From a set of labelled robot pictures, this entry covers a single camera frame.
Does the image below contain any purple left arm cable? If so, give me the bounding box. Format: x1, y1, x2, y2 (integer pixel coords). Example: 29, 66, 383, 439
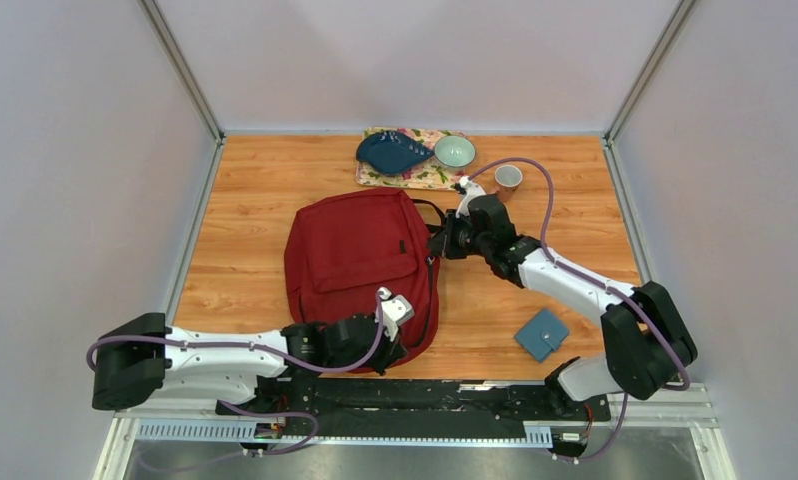
84, 291, 388, 475

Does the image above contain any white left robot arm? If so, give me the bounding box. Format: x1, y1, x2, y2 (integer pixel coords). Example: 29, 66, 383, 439
87, 308, 412, 415

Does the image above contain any blue leather wallet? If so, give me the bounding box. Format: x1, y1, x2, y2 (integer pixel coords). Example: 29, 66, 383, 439
514, 309, 570, 362

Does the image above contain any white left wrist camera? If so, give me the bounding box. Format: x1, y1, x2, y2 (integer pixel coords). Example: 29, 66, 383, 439
375, 287, 415, 341

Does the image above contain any pink patterned mug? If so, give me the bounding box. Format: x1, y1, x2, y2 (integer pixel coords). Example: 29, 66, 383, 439
494, 164, 524, 203

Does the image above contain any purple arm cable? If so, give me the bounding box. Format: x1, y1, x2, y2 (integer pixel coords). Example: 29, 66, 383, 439
84, 291, 388, 475
468, 156, 693, 464

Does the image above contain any pale green ceramic bowl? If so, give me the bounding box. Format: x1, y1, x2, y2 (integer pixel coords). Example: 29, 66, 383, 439
434, 135, 476, 169

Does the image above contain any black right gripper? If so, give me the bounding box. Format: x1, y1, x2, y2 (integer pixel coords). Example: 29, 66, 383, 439
427, 208, 492, 259

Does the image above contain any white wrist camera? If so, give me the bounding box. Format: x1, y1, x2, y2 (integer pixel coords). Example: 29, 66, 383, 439
375, 287, 415, 341
454, 176, 487, 218

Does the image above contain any red student backpack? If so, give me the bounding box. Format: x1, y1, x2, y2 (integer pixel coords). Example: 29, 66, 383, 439
284, 187, 445, 364

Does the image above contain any dark blue leaf plate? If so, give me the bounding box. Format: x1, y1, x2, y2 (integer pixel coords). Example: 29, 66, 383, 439
355, 130, 435, 175

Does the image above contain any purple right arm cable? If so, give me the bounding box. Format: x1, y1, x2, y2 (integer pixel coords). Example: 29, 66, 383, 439
468, 156, 693, 464

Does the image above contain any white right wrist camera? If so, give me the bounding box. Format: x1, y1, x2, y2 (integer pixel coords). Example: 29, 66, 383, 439
454, 176, 487, 218

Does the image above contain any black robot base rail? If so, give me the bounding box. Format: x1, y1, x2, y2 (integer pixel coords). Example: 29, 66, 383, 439
216, 377, 611, 453

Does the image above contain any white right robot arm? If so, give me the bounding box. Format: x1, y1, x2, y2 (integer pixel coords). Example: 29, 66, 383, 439
428, 194, 698, 419

